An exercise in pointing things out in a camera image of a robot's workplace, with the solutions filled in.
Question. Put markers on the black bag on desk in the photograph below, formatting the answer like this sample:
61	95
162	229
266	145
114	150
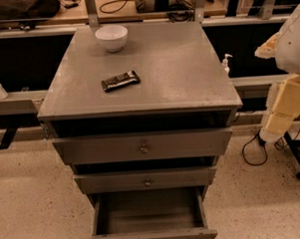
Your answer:
28	12

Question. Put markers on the grey middle drawer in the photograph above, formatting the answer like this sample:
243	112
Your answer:
145	179

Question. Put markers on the black snack bar wrapper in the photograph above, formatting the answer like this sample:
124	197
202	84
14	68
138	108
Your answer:
121	80

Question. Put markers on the white pump bottle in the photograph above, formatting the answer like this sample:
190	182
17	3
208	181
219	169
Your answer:
225	63

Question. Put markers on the grey bottom drawer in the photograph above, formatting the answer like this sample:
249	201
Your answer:
171	213

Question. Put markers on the white ceramic bowl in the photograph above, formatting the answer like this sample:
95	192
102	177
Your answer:
112	38

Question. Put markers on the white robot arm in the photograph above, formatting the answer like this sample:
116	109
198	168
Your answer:
287	55

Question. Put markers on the grey drawer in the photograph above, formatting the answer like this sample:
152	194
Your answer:
171	213
143	146
145	179

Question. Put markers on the grey wooden drawer cabinet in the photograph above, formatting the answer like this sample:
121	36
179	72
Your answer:
182	87

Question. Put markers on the grey top drawer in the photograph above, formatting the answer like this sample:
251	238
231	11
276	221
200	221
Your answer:
143	146

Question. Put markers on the black shelf bracket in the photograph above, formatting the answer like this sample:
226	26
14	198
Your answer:
8	137

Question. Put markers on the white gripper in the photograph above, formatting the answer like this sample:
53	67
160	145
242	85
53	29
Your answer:
293	48

